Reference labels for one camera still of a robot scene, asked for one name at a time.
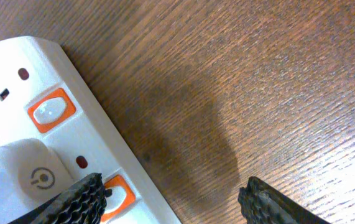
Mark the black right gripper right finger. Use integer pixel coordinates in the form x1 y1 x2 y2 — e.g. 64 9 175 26
237 176 329 224

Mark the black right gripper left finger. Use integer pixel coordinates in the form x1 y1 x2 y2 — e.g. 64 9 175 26
10 173 112 224

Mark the white charger adapter plug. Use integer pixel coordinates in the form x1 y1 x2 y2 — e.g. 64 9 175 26
0 139 73 223

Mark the white power strip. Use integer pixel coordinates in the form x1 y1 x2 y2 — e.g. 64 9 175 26
0 36 179 223

